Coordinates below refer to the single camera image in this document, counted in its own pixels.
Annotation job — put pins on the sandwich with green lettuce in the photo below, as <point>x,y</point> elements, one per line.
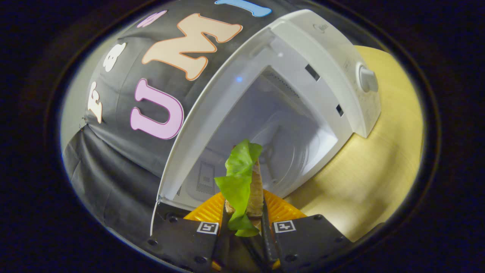
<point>238,182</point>

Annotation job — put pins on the black backdrop cloth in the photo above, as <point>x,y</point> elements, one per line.
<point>113,182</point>

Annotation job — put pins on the white microwave oven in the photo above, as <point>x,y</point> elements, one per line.
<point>322,76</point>

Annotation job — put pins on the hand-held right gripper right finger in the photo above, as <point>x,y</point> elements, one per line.
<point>307,239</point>

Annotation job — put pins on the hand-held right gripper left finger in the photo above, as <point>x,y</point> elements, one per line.
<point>182,239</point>

